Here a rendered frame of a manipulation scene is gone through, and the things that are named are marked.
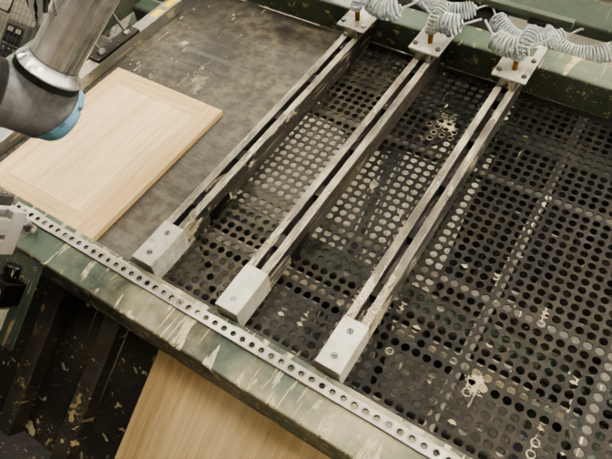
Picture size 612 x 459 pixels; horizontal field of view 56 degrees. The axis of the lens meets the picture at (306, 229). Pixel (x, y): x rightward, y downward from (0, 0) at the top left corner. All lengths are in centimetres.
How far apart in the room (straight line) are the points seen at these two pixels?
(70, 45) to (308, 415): 81
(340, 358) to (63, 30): 80
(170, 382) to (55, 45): 93
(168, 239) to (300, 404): 52
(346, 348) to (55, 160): 104
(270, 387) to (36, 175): 95
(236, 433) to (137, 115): 98
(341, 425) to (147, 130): 105
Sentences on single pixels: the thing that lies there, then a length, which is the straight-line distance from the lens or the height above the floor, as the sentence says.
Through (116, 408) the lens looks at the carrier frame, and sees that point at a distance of 179.
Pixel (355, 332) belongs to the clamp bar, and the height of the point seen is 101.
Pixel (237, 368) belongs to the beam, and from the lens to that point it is 126.
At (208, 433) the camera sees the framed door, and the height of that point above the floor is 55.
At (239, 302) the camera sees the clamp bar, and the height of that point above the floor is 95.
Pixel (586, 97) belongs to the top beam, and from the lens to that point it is 187.
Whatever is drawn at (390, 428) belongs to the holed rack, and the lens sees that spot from 119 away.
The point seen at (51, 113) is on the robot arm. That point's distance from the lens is 112.
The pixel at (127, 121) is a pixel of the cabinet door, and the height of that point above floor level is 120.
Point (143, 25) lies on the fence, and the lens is 219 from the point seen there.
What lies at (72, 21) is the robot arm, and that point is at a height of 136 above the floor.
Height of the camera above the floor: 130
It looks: 6 degrees down
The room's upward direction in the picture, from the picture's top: 23 degrees clockwise
